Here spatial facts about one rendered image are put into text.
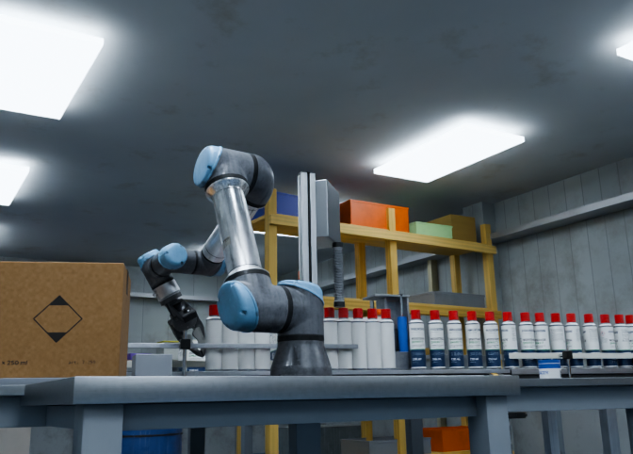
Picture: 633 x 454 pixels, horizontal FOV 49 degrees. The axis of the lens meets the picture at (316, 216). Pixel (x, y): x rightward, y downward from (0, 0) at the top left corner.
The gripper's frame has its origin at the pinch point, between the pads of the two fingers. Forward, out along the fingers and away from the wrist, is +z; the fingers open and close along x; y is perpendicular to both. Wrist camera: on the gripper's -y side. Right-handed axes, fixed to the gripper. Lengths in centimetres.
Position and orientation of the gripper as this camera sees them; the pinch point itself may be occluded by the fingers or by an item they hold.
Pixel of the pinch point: (202, 352)
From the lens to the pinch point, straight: 222.5
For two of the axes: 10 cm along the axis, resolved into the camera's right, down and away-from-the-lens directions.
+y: -3.4, 2.4, 9.1
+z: 4.9, 8.7, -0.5
